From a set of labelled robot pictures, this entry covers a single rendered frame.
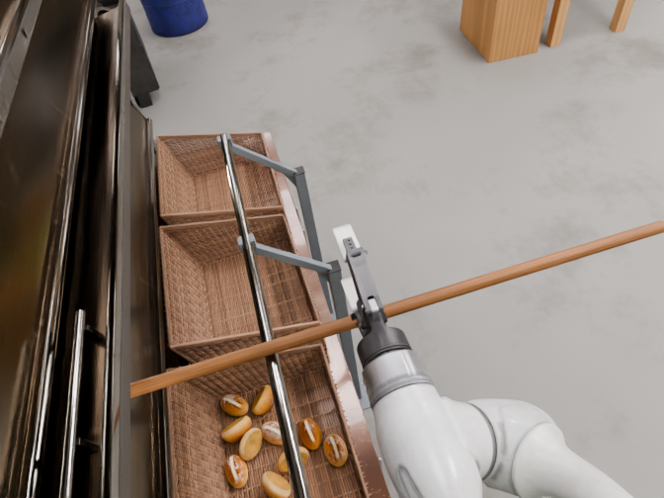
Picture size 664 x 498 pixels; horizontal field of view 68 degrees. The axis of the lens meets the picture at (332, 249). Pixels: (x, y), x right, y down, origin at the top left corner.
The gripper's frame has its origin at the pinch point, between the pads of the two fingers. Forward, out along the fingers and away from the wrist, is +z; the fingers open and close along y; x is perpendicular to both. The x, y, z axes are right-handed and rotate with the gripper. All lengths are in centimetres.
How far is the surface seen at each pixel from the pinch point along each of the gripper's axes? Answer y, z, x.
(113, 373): 4.3, -5.3, -41.3
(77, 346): 1.4, -0.2, -45.9
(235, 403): 84, 24, -38
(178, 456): 66, 5, -52
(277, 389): 31.1, -3.1, -19.2
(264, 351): 28.3, 5.0, -19.8
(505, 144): 149, 174, 148
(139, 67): 116, 333, -76
